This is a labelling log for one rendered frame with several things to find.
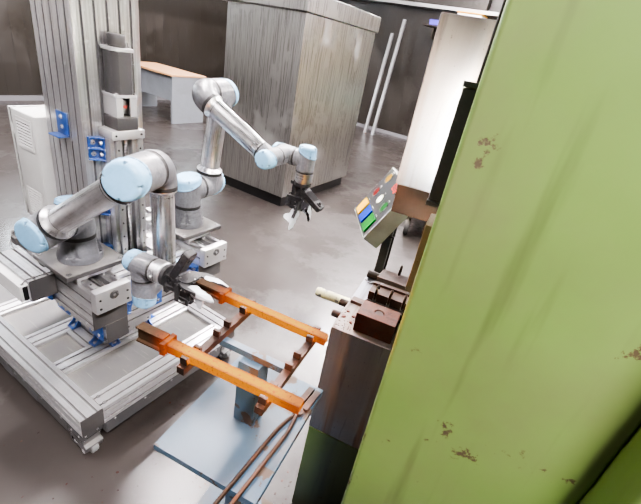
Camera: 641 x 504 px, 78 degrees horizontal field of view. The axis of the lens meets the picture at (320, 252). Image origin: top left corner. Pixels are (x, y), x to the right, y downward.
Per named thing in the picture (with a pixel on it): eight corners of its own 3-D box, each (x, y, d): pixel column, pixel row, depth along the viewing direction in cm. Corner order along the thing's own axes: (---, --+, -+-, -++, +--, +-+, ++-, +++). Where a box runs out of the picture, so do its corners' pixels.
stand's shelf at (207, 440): (153, 449, 101) (153, 444, 100) (242, 357, 134) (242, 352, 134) (254, 509, 92) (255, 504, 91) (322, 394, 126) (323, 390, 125)
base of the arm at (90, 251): (48, 254, 145) (44, 230, 141) (89, 242, 157) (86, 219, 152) (71, 270, 139) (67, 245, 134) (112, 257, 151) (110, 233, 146)
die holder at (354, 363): (308, 425, 141) (331, 326, 120) (344, 361, 173) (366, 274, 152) (468, 503, 125) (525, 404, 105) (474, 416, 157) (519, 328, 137)
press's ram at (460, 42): (387, 191, 99) (435, 5, 81) (415, 163, 131) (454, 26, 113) (569, 243, 87) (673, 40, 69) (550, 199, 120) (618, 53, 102)
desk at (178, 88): (171, 124, 695) (171, 74, 658) (122, 105, 758) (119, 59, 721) (204, 122, 752) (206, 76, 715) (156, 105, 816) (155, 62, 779)
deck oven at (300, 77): (279, 160, 607) (298, 5, 513) (346, 184, 559) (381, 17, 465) (202, 177, 484) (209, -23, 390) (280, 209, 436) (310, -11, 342)
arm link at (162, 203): (153, 139, 127) (159, 270, 150) (132, 146, 118) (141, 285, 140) (187, 146, 126) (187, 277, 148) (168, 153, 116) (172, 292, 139)
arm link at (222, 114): (184, 70, 152) (276, 155, 148) (203, 71, 161) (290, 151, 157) (174, 96, 158) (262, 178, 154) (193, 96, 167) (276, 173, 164)
